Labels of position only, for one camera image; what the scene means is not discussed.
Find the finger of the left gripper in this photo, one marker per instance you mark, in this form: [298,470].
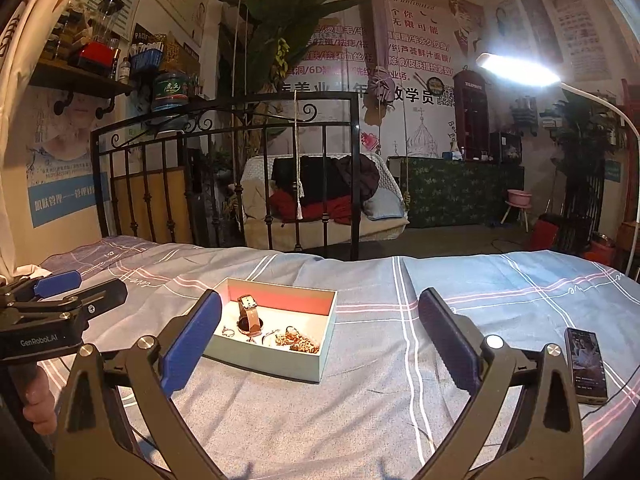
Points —
[56,284]
[92,301]

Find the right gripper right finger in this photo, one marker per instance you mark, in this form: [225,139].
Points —
[544,436]

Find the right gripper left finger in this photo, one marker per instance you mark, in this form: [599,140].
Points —
[95,440]

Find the left hand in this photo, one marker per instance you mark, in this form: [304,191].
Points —
[39,404]

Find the black smartphone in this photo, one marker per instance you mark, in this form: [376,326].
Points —
[586,366]

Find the striped blue bed sheet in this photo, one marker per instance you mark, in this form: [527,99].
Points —
[385,400]

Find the rose gold wrist watch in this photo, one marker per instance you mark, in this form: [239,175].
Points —
[249,322]

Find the thin gold bangle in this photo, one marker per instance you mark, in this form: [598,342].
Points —
[270,339]

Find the mint box with red lining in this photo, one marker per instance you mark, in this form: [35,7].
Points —
[305,317]

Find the red bucket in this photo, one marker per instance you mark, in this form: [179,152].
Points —
[545,231]

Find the pink stool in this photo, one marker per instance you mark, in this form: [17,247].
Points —
[520,200]

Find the white hanging swing chair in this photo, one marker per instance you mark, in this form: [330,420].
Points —
[316,178]

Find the red cushion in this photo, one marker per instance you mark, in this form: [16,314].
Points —
[283,207]

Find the green potted plant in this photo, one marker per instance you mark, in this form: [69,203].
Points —
[584,139]

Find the red phone booth cabinet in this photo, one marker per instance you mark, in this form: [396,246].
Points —
[472,121]

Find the white floor lamp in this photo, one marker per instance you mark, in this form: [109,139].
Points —
[523,93]

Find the wooden wall shelf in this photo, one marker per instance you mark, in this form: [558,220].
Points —
[54,74]

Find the black iron bed frame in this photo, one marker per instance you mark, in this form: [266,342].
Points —
[209,135]

